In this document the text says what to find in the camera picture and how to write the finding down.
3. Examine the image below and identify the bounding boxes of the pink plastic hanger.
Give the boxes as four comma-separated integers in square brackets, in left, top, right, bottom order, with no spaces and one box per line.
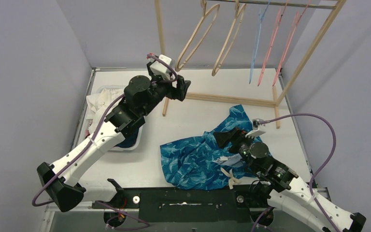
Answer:
[272,0,311,87]

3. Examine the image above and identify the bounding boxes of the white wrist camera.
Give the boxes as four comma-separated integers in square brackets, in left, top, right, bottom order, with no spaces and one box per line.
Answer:
[245,118,266,139]
[147,54,174,80]

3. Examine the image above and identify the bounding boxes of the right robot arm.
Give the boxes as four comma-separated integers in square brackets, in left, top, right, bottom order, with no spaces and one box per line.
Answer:
[214,126,366,232]

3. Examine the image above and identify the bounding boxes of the wooden hanger front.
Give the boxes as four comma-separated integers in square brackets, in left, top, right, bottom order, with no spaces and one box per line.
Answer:
[211,0,246,76]

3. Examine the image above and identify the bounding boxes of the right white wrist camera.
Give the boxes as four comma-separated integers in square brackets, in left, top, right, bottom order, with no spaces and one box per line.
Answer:
[245,118,266,139]

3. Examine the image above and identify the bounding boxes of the pink hanger of floral shorts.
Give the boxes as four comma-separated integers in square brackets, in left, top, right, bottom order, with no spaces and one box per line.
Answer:
[257,0,289,87]

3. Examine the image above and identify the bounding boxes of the navy blue shorts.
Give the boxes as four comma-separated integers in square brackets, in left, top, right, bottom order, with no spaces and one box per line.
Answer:
[113,127,143,151]

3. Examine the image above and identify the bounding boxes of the wooden hanger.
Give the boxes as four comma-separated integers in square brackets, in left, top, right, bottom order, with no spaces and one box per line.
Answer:
[211,0,246,76]
[175,0,220,72]

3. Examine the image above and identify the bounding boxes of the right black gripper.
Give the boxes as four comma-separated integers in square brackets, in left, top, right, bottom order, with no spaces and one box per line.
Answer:
[214,126,260,173]

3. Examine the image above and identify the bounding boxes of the light blue hanger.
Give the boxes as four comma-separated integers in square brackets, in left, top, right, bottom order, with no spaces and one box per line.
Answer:
[249,0,271,84]

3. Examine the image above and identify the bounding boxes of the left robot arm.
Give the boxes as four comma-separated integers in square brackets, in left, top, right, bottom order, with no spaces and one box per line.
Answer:
[37,75,191,212]

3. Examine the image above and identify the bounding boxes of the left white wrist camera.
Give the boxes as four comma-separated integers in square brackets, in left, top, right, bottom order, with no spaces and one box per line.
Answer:
[147,54,174,80]

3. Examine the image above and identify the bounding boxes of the dark teal patterned shorts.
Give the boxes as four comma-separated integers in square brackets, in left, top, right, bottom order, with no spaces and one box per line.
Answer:
[160,105,255,190]

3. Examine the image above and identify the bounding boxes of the wooden clothes rack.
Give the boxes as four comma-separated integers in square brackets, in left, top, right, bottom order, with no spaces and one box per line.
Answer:
[154,0,346,117]

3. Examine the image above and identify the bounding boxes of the white plastic basket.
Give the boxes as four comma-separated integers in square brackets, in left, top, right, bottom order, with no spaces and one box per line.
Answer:
[80,85,142,151]

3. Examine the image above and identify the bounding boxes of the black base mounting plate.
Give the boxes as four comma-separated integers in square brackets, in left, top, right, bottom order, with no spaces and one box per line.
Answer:
[107,185,266,223]

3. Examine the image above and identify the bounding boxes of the white drawstring shorts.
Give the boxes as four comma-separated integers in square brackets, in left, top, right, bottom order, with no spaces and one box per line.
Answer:
[86,88,124,135]

